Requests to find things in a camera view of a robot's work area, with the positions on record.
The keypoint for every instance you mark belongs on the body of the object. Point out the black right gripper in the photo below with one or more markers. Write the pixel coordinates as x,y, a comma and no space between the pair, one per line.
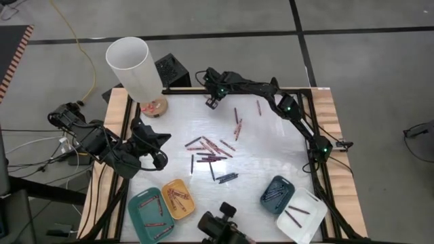
217,83

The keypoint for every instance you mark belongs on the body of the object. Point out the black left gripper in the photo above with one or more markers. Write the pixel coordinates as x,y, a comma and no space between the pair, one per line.
140,139

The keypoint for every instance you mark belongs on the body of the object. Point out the red crayon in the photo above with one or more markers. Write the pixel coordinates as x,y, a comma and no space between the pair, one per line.
239,133
179,194
209,141

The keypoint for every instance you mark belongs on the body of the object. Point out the pink crayon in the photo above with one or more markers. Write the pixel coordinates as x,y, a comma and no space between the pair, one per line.
181,205
227,145
236,116
148,201
237,126
170,200
163,232
175,204
159,206
258,107
155,224

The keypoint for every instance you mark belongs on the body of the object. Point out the teal green plastic tray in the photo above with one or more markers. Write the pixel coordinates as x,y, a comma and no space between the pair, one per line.
140,214

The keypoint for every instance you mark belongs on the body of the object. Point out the yellow plastic tray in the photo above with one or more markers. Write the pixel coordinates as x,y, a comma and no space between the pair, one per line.
183,214

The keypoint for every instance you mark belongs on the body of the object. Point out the blue crayon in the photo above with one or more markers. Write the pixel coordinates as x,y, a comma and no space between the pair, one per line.
274,197
228,179
226,176
192,164
211,171
282,201
274,189
273,193

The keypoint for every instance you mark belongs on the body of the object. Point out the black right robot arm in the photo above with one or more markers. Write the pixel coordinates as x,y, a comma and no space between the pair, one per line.
288,106

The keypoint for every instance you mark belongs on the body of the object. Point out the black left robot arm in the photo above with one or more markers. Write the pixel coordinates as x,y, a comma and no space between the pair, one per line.
91,139

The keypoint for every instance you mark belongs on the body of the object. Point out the pile of crayons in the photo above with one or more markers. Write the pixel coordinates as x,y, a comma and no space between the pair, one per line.
213,147

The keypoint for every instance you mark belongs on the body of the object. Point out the small red piece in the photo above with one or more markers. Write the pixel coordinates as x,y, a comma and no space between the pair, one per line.
145,108
151,106

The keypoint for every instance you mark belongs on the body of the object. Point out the black perforated box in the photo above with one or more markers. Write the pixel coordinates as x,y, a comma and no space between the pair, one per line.
171,71

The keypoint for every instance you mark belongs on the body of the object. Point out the black power adapter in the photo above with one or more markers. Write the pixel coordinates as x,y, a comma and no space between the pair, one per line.
78,160

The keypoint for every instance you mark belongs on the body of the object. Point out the white shade table lamp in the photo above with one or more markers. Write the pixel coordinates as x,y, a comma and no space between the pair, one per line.
134,69

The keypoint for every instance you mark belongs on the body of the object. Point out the dark blue plastic tray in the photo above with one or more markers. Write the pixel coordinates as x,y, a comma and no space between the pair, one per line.
271,207

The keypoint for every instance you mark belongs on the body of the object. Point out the black clamp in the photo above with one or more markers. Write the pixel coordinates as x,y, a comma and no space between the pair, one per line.
344,144

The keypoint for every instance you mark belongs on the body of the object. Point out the white plastic tray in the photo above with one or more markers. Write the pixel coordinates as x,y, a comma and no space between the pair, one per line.
305,232

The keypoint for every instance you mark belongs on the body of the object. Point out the black mat striped edge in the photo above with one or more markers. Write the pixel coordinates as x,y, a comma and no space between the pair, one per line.
8,51

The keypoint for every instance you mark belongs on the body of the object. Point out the black camera bracket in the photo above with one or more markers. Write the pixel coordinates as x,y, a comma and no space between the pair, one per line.
274,83

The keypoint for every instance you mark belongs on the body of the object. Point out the black camera device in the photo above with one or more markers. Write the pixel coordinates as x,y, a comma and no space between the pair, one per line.
217,227

